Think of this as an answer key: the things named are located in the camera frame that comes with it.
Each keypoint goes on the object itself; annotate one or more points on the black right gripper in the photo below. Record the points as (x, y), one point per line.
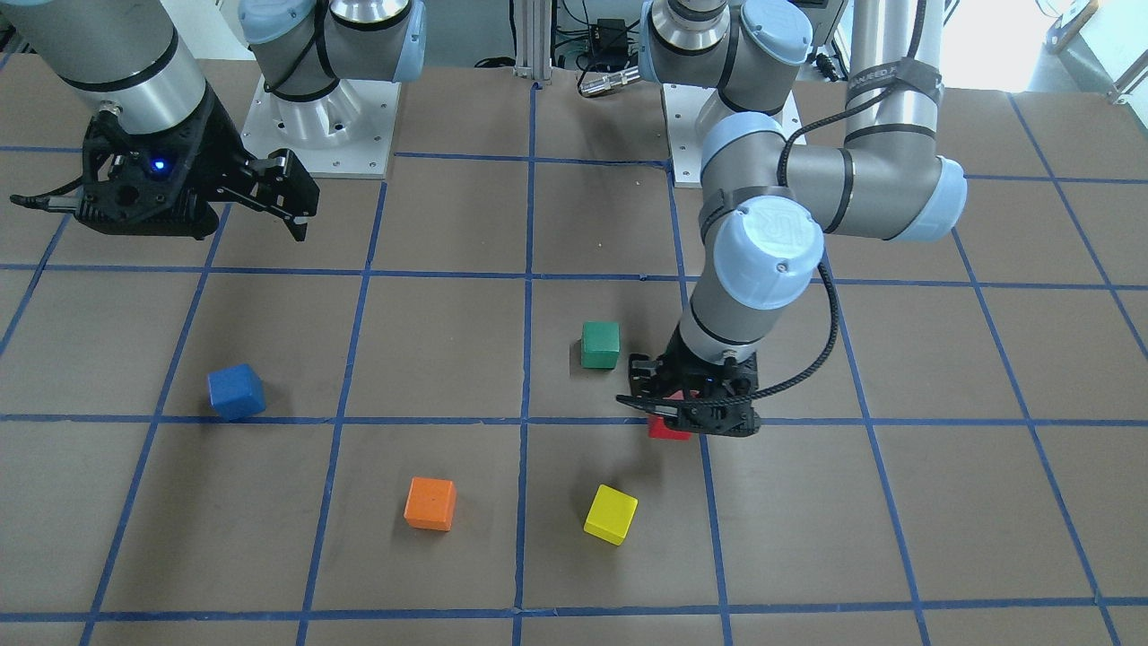
(218, 152)

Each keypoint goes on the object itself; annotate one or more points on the green wooden block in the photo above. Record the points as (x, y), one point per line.
(600, 345)

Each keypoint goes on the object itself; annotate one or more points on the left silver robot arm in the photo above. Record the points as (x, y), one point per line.
(769, 199)

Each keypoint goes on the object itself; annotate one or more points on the blue wooden block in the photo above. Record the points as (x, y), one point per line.
(236, 392)

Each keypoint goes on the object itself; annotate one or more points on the red wooden block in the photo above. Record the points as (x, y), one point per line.
(658, 428)

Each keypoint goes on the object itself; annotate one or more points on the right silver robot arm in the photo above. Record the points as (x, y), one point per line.
(129, 58)

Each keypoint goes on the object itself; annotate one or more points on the yellow wooden block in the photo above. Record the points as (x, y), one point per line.
(610, 515)

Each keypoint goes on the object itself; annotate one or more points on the orange wooden block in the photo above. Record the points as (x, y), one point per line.
(430, 504)

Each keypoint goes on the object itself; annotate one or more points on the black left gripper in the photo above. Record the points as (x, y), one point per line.
(644, 378)

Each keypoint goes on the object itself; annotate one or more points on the aluminium frame post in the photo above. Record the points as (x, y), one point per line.
(533, 40)

